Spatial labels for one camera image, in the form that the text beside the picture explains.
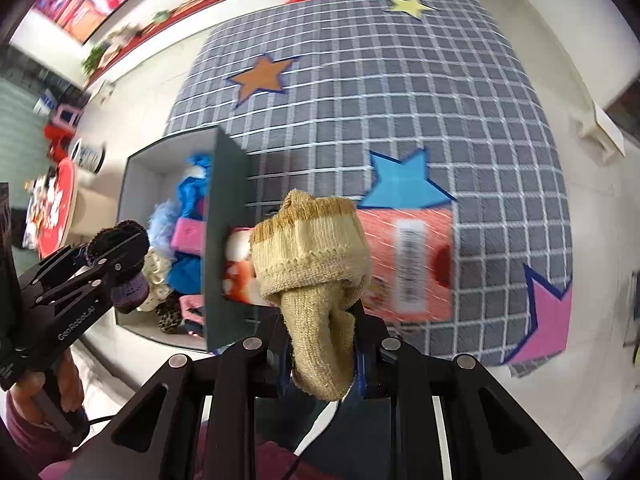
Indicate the person's left forearm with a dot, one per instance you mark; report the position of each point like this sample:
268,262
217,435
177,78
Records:
25,450

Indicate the cream satin scrunchie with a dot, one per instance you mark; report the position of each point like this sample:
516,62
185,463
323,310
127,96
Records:
156,280

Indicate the blue plush toy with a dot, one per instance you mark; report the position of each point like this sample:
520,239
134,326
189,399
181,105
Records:
194,195

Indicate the red plastic stool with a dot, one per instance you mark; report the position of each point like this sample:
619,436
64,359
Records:
59,140

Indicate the white storage box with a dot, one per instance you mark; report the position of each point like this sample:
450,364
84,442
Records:
142,170

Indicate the beige knitted sock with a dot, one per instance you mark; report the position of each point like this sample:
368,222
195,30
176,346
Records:
310,270

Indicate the white red-topped tv cabinet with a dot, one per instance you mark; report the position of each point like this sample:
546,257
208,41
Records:
175,15

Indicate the white blue ceramic jar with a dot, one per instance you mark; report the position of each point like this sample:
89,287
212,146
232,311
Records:
87,156

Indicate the small green potted plant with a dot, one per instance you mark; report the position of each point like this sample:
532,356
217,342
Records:
95,60

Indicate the person's maroon top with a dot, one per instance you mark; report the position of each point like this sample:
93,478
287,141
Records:
285,462

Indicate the pink striped fuzzy cloth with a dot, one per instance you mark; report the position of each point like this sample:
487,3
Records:
192,312

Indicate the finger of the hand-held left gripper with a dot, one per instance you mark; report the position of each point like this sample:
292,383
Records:
55,267
100,275

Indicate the cartoon print tissue packet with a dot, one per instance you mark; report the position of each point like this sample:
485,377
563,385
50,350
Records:
410,260

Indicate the person's left hand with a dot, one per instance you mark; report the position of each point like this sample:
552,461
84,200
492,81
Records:
72,385

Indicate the blue fuzzy cloth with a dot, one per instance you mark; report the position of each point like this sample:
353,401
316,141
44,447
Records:
186,272

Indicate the figurines on table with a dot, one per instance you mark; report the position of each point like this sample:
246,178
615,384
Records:
42,205

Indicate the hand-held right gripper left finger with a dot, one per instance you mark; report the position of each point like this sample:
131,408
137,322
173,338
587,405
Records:
283,380

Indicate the grey checked star tablecloth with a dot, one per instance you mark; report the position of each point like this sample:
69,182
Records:
375,85

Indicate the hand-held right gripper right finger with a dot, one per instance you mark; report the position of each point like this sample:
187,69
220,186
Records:
359,380

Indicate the blue white carton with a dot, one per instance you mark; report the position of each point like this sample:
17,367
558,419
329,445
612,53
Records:
44,102

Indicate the person's blue jeans leg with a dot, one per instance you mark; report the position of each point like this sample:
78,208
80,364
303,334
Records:
350,440

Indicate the pink plastic stool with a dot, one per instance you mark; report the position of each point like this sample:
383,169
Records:
67,117

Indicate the leopard print scrunchie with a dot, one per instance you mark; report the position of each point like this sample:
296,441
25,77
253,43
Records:
169,314

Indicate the light blue fluffy scrunchie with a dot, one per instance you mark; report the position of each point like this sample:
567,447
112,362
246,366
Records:
164,225

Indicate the round red table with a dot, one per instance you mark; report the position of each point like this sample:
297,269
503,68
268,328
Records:
65,195

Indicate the dark purple sock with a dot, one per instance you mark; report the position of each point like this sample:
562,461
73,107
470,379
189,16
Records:
127,290

